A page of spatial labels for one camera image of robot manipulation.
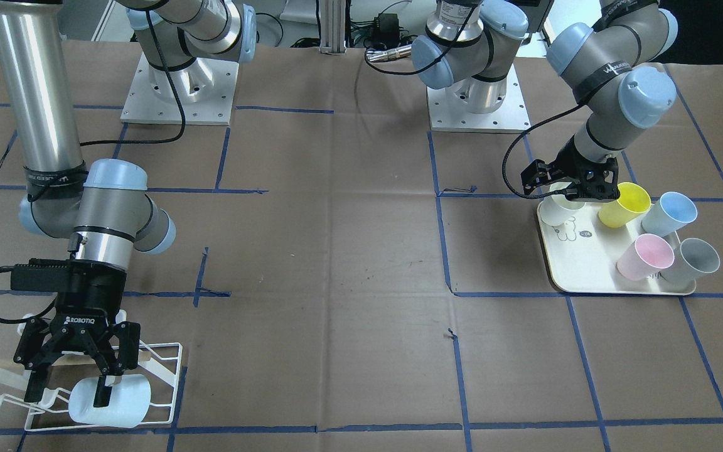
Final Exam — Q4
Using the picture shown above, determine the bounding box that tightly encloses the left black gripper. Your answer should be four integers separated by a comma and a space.
520, 141, 620, 202

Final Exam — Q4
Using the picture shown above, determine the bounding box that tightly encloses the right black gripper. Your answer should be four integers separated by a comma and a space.
11, 258, 141, 408

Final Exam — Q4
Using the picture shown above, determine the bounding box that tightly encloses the light blue plastic cup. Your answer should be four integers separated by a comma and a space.
68, 375, 151, 428

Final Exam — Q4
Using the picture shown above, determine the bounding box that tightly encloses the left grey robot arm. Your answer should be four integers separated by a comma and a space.
411, 1, 679, 202

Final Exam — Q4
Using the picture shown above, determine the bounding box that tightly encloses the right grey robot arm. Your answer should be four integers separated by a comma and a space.
0, 1, 176, 408

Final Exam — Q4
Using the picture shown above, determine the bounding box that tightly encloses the pale green plastic cup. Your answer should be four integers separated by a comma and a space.
538, 193, 586, 227

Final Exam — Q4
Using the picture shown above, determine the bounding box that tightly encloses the yellow plastic cup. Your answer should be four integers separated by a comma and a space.
597, 182, 651, 229

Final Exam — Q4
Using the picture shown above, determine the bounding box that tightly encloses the pink plastic cup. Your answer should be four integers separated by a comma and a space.
616, 234, 675, 281

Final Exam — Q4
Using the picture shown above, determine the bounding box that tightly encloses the grey plastic cup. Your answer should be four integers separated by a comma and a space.
661, 238, 721, 286

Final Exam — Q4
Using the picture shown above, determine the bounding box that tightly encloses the cream plastic tray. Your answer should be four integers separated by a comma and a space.
536, 203, 697, 296

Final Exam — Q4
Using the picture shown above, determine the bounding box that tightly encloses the white wire cup rack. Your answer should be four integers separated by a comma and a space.
0, 342, 183, 432

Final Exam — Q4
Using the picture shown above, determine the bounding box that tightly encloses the aluminium frame post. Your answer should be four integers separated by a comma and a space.
316, 0, 350, 55

